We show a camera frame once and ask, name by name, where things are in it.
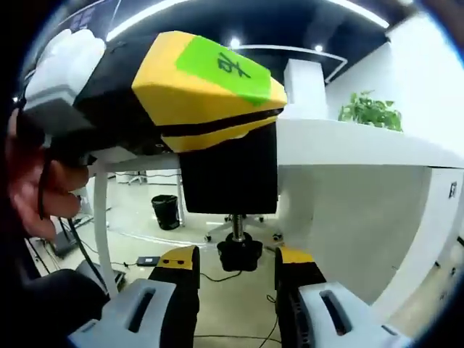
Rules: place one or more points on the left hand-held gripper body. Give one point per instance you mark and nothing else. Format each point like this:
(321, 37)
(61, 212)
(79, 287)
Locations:
(61, 72)

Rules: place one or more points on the black power adapter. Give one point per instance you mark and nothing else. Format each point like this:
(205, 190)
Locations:
(148, 261)

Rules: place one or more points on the white desk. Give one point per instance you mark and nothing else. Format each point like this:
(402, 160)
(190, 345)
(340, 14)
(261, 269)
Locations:
(362, 145)

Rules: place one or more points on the black clamp fixture with clip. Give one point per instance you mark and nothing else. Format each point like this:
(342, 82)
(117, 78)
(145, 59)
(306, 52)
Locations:
(232, 181)

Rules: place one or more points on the potted green plant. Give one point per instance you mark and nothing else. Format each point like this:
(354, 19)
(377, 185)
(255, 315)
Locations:
(369, 112)

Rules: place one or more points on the person's left hand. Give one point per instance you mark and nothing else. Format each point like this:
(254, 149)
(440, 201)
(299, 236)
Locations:
(29, 181)

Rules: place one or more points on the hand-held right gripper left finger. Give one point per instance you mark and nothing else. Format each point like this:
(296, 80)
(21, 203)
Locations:
(108, 326)

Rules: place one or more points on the long curved ceiling light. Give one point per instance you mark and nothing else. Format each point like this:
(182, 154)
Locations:
(145, 18)

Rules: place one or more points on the black trash bin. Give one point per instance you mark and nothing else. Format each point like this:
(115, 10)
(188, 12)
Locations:
(166, 212)

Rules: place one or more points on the dark curved hanging screen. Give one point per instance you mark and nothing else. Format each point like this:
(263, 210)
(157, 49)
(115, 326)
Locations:
(90, 14)

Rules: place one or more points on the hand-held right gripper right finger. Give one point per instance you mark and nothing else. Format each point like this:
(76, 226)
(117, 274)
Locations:
(362, 326)

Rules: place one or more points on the grey swivel office chair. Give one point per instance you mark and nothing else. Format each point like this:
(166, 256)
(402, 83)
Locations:
(224, 226)

